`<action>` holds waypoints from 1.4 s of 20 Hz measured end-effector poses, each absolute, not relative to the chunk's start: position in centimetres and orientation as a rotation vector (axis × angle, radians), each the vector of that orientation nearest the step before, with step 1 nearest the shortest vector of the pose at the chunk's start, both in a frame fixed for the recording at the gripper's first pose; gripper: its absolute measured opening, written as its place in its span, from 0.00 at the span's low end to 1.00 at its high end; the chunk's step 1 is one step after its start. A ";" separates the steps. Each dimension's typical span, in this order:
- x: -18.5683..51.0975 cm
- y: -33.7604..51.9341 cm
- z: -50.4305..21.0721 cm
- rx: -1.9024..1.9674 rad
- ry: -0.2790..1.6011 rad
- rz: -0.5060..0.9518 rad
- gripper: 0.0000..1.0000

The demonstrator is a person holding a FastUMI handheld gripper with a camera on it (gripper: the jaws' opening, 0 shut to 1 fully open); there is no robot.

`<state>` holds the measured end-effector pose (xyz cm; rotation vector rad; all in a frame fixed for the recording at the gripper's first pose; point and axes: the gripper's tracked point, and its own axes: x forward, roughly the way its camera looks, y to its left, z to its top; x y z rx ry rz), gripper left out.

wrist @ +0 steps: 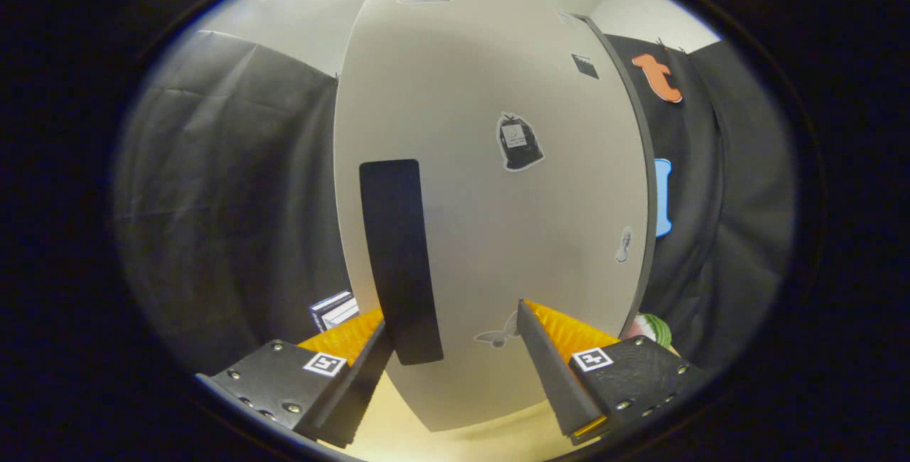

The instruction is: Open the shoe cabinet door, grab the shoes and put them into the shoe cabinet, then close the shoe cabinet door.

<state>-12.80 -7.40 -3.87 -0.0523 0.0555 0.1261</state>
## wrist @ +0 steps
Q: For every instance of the grey shoe cabinet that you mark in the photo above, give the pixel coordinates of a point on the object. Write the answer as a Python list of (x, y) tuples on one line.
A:
[(648, 185)]

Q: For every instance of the green white round object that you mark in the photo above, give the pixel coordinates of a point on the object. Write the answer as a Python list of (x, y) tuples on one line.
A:
[(654, 328)]

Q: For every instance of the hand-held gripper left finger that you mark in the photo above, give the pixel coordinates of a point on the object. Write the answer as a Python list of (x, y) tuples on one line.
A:
[(352, 391)]

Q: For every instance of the dark striped book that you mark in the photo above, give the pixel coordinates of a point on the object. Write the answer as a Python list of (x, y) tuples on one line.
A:
[(330, 298)]

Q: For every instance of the black backdrop cloth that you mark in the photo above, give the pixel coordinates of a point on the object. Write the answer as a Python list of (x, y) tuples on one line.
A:
[(227, 199)]

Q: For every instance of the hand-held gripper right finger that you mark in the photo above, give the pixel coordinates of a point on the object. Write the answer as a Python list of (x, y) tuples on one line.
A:
[(551, 377)]

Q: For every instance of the white shoe cabinet door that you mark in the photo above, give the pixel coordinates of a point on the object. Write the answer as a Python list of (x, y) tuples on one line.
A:
[(483, 234)]

